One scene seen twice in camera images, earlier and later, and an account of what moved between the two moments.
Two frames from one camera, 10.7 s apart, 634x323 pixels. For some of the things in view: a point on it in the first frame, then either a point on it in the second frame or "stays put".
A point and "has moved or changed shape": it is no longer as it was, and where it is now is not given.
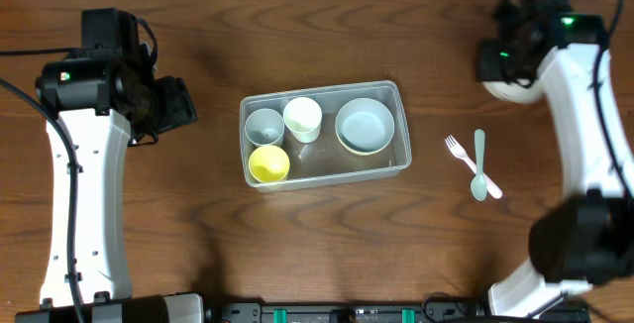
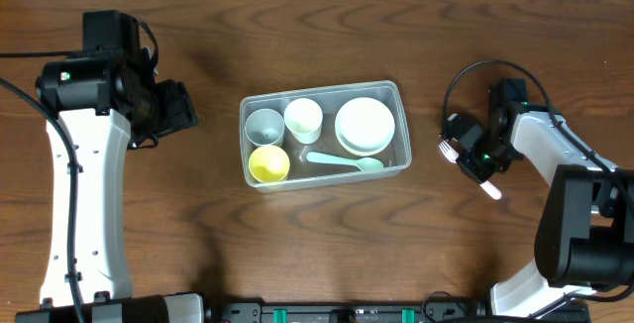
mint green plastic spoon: (478, 184) has moved or changed shape
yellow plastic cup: (268, 163) stays put
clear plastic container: (309, 137) stays put
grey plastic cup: (264, 126) stays put
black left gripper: (184, 110) stays put
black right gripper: (486, 69) → (467, 161)
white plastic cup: (302, 116) stays put
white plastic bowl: (518, 92) has moved or changed shape
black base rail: (455, 311) stays put
